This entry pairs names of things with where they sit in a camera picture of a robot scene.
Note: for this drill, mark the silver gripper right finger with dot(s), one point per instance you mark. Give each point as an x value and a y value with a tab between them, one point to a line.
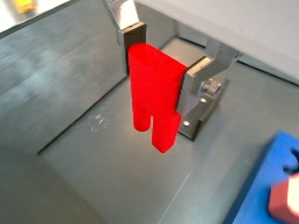
198	80

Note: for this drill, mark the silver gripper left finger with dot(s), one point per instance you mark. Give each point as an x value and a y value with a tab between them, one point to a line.
129	27

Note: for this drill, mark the red two-legged block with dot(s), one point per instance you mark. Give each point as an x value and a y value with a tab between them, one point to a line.
156	76

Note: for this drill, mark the blue shape sorter board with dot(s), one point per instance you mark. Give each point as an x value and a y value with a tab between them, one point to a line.
276	164

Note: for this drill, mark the red pentagonal block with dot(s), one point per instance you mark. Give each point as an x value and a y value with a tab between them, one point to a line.
282	204

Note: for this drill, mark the dark grey curved bracket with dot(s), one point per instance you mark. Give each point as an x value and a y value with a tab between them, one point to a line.
193	120

